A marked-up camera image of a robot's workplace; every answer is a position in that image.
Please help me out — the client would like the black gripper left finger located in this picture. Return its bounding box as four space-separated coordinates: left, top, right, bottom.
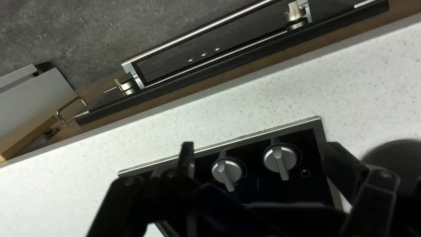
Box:
84 141 197 237

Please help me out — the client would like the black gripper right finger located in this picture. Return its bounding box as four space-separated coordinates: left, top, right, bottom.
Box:
322 141 421 237

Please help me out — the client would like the silver cooktop knob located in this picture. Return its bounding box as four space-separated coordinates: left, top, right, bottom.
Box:
261 144 296 182
210 157 243 194

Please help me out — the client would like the silver oven knob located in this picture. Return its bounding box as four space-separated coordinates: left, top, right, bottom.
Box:
102 76 138 98
283 0 313 32

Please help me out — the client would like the black glass cooktop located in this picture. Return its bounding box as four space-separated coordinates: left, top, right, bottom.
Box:
117 115 346 237

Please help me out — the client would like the metal cabinet handle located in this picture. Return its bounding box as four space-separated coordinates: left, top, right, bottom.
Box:
54 96 89 128

